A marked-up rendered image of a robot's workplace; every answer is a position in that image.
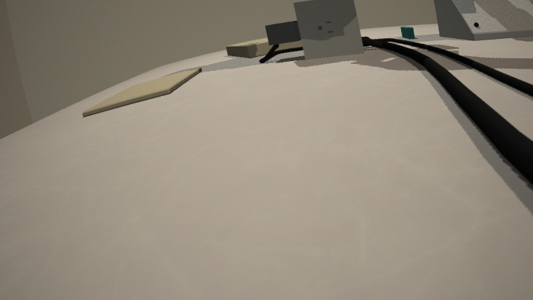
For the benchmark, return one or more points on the small teal cube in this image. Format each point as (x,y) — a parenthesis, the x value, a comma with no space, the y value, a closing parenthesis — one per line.
(407,32)

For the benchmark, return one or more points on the tan flat square plate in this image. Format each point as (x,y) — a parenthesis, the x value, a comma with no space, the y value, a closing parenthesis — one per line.
(144,91)

